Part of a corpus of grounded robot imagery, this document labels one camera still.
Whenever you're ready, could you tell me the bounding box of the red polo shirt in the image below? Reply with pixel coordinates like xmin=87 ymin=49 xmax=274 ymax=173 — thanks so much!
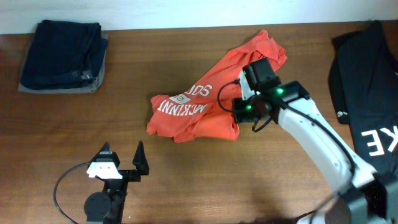
xmin=146 ymin=30 xmax=287 ymax=143

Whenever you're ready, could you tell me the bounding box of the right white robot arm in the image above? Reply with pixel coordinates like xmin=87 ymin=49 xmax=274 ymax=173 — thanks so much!
xmin=236 ymin=79 xmax=397 ymax=223

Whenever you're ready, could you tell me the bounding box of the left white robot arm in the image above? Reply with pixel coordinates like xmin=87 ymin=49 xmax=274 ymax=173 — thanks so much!
xmin=84 ymin=141 xmax=150 ymax=224

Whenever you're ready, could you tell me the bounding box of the black printed t-shirt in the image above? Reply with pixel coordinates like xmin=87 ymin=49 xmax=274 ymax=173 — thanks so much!
xmin=328 ymin=21 xmax=397 ymax=175

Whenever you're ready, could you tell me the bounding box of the folded grey garment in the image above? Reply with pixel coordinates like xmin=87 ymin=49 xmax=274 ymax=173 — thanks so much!
xmin=18 ymin=42 xmax=106 ymax=94

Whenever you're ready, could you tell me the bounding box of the folded navy blue garment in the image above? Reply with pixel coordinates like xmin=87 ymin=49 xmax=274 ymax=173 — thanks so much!
xmin=20 ymin=20 xmax=108 ymax=91

